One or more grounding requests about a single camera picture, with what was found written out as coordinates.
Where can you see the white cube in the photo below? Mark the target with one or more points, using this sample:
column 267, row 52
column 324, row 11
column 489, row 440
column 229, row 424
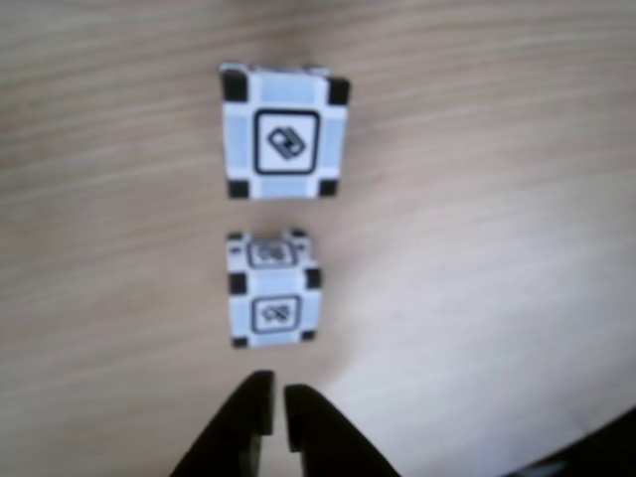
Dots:
column 285, row 144
column 275, row 313

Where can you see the white cube, looped symbol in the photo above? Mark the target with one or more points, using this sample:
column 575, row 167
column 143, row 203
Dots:
column 275, row 313

